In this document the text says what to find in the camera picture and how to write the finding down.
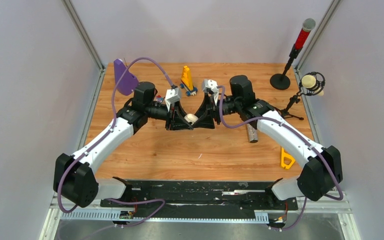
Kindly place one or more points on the red microphone on stand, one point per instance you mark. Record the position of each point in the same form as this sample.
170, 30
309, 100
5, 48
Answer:
281, 81

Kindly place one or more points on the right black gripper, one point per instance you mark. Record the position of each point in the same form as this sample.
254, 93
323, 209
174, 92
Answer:
209, 110

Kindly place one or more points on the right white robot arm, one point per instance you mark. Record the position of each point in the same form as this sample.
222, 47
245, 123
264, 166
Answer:
321, 166

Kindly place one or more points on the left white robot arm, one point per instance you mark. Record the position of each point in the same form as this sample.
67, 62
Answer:
74, 177

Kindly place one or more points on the yellow plastic handle tool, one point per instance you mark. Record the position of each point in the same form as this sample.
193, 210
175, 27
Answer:
286, 160

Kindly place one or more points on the purple plastic wedge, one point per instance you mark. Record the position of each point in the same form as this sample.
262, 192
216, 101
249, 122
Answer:
125, 81

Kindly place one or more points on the white earbud charging case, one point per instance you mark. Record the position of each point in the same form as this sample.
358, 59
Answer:
191, 118

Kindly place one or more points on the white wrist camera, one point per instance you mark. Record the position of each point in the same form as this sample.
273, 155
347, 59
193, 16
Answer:
210, 86
172, 96

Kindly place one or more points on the glitter silver microphone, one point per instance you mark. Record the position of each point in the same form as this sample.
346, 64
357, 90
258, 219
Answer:
252, 134

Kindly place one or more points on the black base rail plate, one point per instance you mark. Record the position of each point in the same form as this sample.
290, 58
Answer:
207, 199

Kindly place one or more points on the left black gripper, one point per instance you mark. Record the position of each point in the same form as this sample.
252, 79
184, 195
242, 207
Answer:
177, 123

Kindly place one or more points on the beige microphone shock mount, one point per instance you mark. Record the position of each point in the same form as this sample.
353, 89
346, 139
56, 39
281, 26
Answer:
311, 84

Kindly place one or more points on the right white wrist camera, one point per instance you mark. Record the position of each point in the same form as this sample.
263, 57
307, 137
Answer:
210, 86

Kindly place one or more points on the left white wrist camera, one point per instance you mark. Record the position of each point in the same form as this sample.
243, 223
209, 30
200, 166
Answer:
172, 96

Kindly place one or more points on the yellow blue toy car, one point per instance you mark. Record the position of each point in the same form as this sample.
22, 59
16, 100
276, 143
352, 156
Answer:
187, 82

